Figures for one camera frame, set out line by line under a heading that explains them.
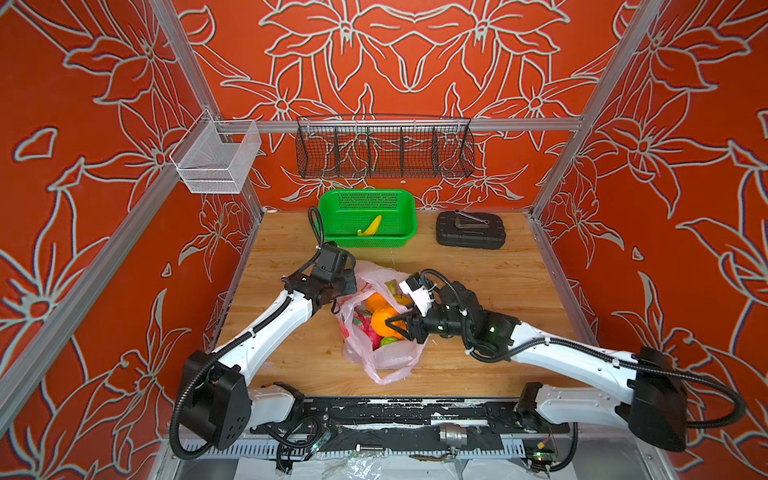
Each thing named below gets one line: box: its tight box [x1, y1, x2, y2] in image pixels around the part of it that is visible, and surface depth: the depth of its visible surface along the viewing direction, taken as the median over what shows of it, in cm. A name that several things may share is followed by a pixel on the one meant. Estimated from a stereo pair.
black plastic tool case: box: [436, 210, 506, 249], surface depth 108 cm
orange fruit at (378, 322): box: [371, 306, 408, 339], surface depth 71 cm
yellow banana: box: [357, 215, 382, 236], surface depth 114 cm
